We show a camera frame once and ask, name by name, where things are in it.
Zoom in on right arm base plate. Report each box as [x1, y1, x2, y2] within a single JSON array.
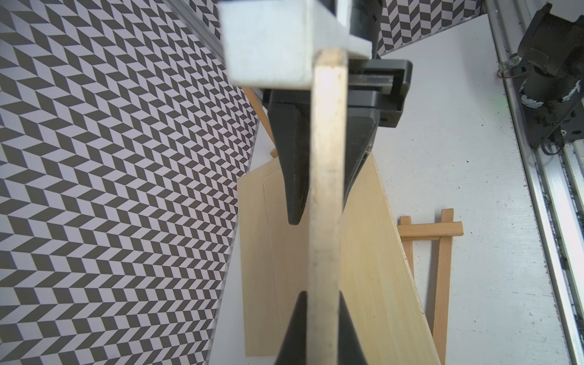
[[497, 2, 583, 156]]

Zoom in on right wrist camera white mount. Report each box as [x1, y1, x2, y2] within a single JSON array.
[[217, 0, 373, 90]]

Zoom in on light plywood board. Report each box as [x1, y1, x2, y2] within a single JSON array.
[[237, 158, 440, 364], [307, 49, 348, 364]]

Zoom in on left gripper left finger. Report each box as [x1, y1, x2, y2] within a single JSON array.
[[275, 291, 307, 365]]

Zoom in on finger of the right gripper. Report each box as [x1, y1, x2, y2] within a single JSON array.
[[267, 90, 310, 225], [343, 107, 380, 206]]

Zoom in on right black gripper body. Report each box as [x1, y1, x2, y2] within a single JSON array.
[[348, 59, 413, 128]]

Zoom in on aluminium front rail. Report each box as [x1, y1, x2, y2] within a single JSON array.
[[485, 1, 583, 364]]

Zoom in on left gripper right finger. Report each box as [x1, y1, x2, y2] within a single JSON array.
[[338, 292, 367, 365]]

